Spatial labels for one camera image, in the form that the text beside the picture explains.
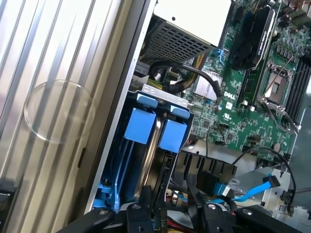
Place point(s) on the black graphics card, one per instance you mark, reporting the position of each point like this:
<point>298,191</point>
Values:
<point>250,43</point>

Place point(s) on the CPU socket with levers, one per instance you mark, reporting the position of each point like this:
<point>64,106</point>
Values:
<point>277,87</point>

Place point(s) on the black plastic fan shroud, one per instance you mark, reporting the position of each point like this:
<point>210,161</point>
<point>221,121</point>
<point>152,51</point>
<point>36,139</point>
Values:
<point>218,167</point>

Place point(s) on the silver chipset heatsink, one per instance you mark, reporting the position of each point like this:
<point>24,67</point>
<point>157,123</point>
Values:
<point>201,87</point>

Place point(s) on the blue disk carrier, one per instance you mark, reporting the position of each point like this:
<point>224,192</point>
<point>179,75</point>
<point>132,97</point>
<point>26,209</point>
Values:
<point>139,126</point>

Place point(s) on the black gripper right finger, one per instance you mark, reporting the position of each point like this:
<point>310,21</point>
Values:
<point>216,218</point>

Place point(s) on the grey metal disk bay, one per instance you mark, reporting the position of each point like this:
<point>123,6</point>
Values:
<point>155,91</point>

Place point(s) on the silver power supply unit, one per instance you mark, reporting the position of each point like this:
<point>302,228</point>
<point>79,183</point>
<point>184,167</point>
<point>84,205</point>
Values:
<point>194,19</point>

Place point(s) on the clear round plastic disc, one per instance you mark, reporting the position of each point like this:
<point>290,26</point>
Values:
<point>58,111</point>

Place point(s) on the open PC case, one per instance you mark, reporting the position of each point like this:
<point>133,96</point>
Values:
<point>255,174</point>

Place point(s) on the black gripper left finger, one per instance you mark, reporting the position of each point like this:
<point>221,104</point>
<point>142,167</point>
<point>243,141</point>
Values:
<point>138,218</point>

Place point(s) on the black RAM slot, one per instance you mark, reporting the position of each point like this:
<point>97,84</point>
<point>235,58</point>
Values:
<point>295,87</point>
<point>303,92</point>

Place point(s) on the green motherboard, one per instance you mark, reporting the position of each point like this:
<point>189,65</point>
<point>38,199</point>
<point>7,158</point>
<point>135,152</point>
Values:
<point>243,126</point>

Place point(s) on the round coin battery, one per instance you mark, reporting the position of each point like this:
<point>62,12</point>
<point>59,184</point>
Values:
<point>277,146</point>

